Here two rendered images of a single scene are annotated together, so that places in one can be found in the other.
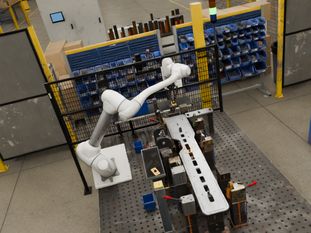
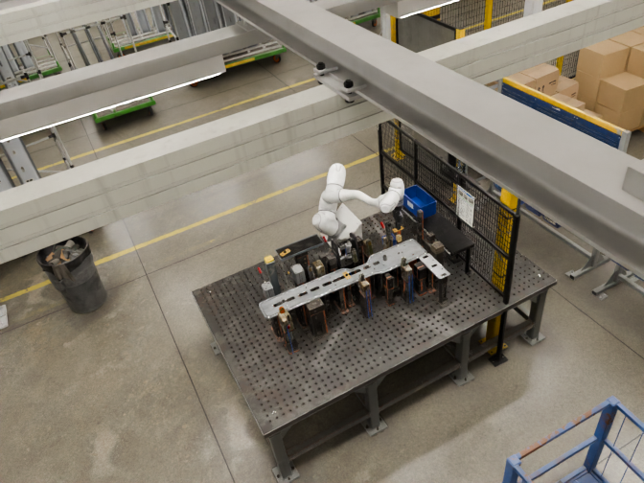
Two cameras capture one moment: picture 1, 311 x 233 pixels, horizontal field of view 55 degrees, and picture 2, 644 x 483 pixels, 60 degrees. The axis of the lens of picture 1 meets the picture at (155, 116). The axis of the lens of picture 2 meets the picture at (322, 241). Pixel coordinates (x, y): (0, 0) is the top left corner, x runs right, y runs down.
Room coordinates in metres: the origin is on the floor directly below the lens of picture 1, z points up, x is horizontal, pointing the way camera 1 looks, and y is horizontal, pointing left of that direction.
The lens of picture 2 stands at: (1.04, -3.20, 3.94)
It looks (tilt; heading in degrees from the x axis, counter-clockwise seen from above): 39 degrees down; 73
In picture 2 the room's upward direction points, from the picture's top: 9 degrees counter-clockwise
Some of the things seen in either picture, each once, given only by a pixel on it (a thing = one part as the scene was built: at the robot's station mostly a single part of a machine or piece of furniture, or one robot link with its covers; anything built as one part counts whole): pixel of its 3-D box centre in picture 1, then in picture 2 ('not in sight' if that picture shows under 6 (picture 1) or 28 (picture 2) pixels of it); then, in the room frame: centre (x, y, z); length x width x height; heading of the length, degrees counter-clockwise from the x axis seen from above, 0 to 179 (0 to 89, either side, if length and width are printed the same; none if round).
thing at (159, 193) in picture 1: (164, 208); (274, 281); (1.58, 0.08, 0.92); 0.08 x 0.08 x 0.44; 3
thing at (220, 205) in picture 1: (191, 152); (344, 277); (2.07, -0.24, 1.00); 1.38 x 0.22 x 0.02; 3
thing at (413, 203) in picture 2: (133, 107); (418, 201); (2.96, 0.21, 1.10); 0.30 x 0.17 x 0.13; 94
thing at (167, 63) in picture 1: (168, 66); (396, 189); (2.55, -0.21, 1.62); 0.13 x 0.11 x 0.16; 42
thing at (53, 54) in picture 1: (71, 66); (632, 83); (6.93, 1.71, 0.52); 1.20 x 0.80 x 1.05; 3
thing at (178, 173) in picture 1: (181, 189); (301, 287); (1.75, -0.08, 0.90); 0.13 x 0.10 x 0.41; 93
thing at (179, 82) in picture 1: (171, 76); (466, 205); (3.11, -0.27, 1.30); 0.23 x 0.02 x 0.31; 93
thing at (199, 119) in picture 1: (200, 133); (406, 283); (2.51, -0.41, 0.87); 0.12 x 0.09 x 0.35; 93
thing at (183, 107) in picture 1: (185, 119); (437, 262); (2.83, -0.32, 0.88); 0.08 x 0.08 x 0.36; 3
